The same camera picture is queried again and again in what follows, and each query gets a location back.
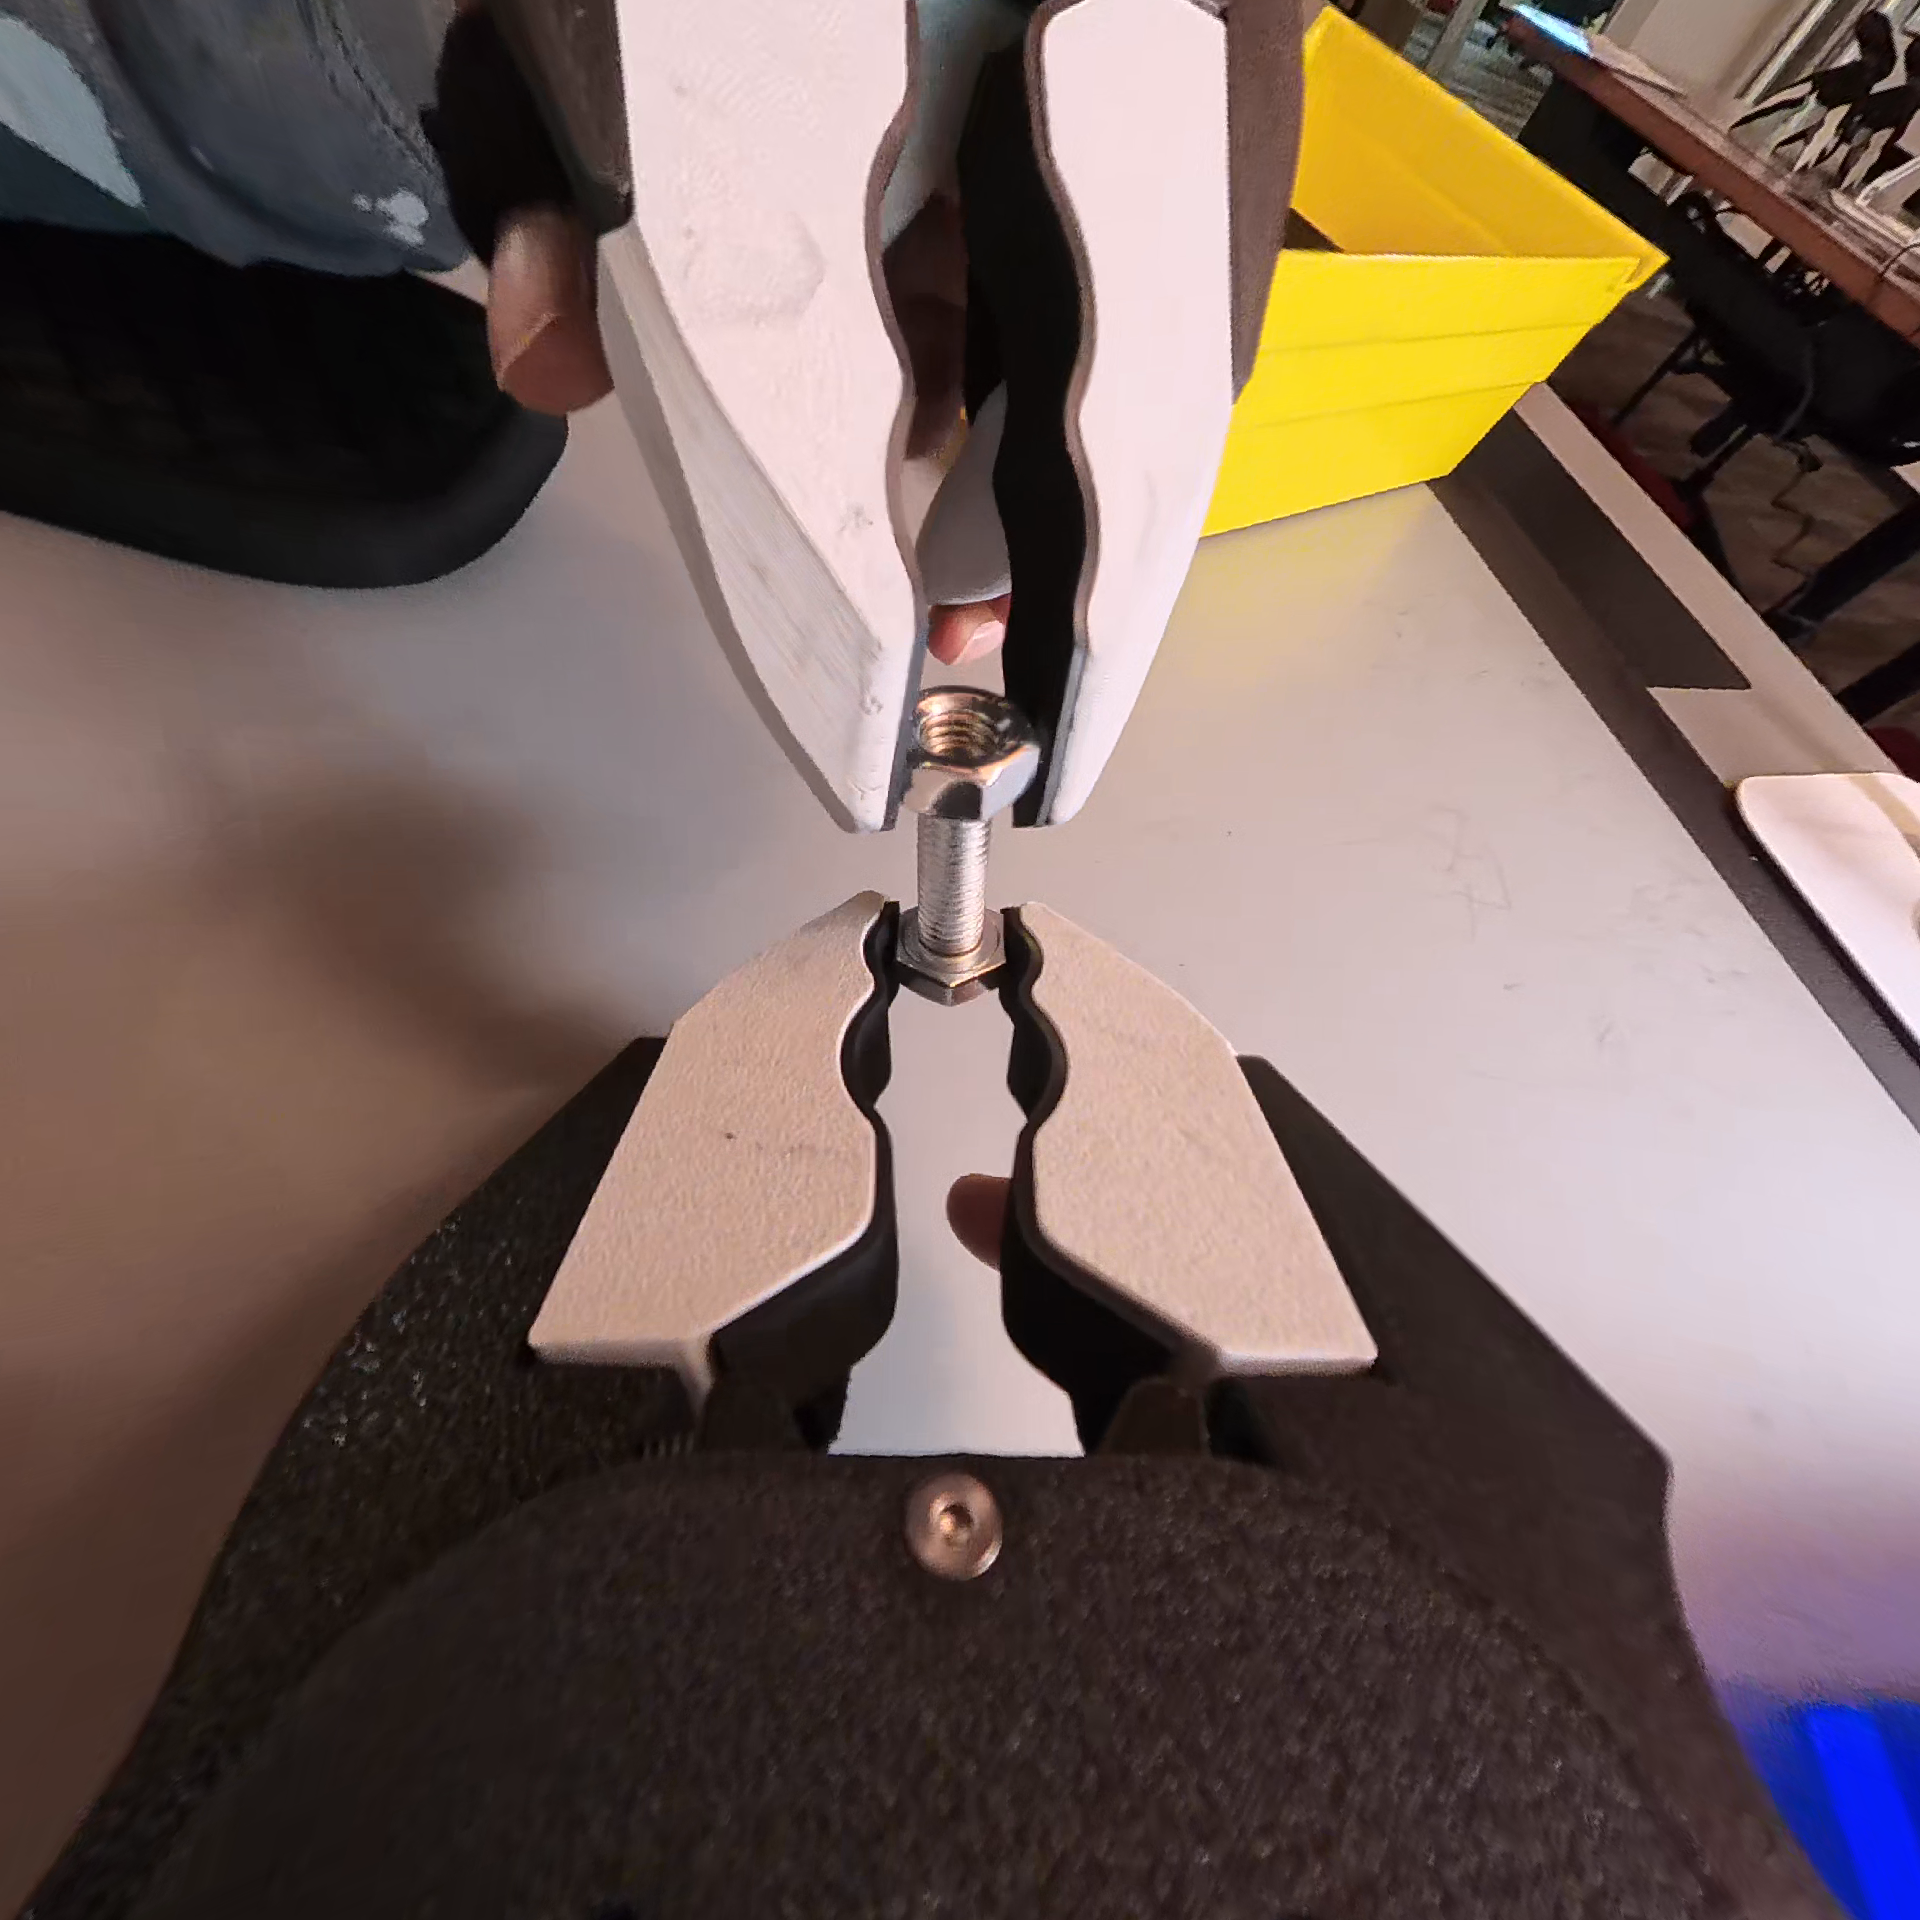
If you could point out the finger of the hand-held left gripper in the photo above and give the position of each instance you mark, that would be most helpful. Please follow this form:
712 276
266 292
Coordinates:
1154 375
751 375

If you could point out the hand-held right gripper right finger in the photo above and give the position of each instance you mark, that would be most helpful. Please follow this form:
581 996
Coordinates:
1171 1186

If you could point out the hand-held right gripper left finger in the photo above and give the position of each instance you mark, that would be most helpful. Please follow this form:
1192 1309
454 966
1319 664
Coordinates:
720 1186

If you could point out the yellow plastic bin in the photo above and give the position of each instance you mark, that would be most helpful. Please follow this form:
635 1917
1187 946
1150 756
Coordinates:
1395 390

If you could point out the silver hex bolt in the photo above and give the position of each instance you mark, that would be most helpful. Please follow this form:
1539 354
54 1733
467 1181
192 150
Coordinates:
954 886

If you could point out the silver hex nut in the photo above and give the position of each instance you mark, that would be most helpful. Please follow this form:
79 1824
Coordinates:
975 787

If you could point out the person's left forearm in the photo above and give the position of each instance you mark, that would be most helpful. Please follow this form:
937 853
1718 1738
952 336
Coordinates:
224 136

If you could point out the person's right hand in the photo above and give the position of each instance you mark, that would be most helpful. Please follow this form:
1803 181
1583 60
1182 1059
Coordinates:
984 1220

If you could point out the person's left hand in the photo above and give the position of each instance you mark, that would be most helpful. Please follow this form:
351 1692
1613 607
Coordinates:
546 324

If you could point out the brown wooden desk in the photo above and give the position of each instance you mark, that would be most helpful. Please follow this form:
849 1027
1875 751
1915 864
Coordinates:
1723 165

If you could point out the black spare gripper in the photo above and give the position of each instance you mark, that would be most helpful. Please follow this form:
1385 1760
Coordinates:
1829 83

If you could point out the white document stand base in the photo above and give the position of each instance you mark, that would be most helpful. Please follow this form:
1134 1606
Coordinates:
1845 886

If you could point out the blue plastic bin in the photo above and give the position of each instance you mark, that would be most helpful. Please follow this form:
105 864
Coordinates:
1862 1786

